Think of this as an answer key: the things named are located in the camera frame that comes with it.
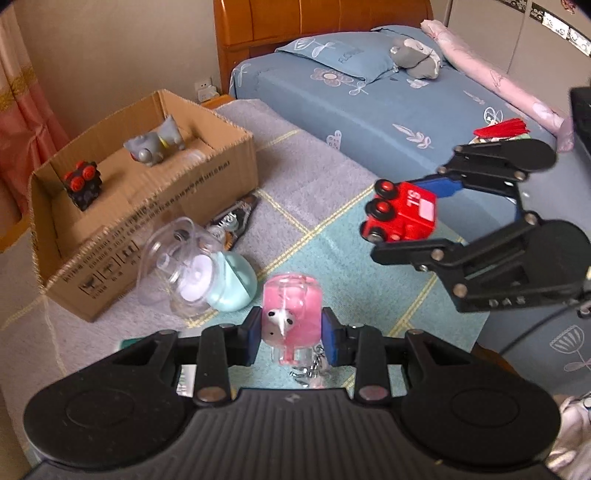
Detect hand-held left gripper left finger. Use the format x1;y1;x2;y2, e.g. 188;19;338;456
108;307;264;408

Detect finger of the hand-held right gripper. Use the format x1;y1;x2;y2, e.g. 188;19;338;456
418;141;541;224
370;217;541;315

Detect clear plastic dome cup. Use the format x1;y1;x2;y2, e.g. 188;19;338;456
137;217;218;308

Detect grey rubber animal toy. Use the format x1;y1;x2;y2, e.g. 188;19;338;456
123;114;188;167

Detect white wall socket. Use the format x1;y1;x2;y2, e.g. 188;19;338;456
194;78;221;103

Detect checked teal grey blanket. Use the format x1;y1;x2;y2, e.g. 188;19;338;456
0;99;490;467

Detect grey wardrobe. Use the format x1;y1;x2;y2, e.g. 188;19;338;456
431;0;591;93

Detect black cube toy red buttons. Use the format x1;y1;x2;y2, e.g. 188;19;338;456
62;161;102;212

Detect blue floral bed sheet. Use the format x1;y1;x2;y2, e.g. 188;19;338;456
229;25;591;462

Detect grey plush toy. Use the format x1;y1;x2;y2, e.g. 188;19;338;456
389;38;444;79

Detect red toy train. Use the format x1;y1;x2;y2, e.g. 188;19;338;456
359;179;438;244

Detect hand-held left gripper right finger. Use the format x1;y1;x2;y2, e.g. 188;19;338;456
321;307;476;407

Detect teal clear capsule shell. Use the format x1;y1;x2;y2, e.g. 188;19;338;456
172;249;258;319

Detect white cloth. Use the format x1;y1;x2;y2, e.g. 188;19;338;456
547;394;591;480

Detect blue floral pillow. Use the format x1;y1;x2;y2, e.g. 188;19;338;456
274;25;444;86

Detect brown cardboard box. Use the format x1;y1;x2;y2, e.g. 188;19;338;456
28;89;258;323

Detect red tassel ornament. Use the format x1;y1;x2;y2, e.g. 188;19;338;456
473;117;532;139

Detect pink curtain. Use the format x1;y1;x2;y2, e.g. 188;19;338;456
0;18;70;217

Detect pink clear keychain toy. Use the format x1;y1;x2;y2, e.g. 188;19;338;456
261;273;334;387

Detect dark snack packet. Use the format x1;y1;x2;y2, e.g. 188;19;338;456
205;194;260;252

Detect wooden headboard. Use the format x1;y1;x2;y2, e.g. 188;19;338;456
213;0;435;100

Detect pink rolled bolster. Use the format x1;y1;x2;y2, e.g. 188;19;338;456
420;19;575;153

